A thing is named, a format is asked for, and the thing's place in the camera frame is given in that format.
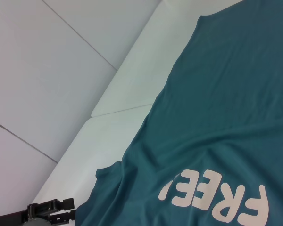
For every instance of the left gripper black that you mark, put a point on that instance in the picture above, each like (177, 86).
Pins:
(37, 212)

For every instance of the teal T-shirt with FREE print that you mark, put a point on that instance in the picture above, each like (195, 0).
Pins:
(202, 117)

